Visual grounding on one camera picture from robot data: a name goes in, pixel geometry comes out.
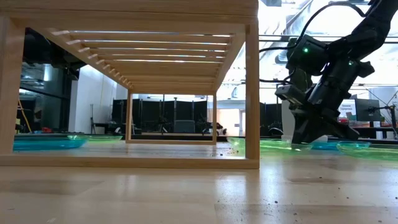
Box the slatted wooden shelf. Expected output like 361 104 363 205
0 0 261 170

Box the yellow pole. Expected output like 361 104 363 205
17 99 32 133

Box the black partition wall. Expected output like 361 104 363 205
111 98 208 135

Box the black tripod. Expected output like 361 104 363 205
89 104 97 134

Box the white printed sign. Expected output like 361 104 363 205
338 99 357 121

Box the blue translucent plate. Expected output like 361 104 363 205
310 140 371 151
12 138 88 152

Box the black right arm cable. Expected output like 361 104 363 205
259 1 368 54

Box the green translucent plate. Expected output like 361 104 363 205
226 136 313 155
67 134 124 144
336 142 398 162

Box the black computer monitor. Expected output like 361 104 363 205
355 98 382 122

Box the white plant pot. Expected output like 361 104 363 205
281 99 329 143

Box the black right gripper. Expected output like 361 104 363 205
290 67 361 144

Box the black metal table frame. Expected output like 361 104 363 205
14 133 398 144

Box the green cactus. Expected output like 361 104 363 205
290 67 313 93

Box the grey chair back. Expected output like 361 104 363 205
173 119 196 134

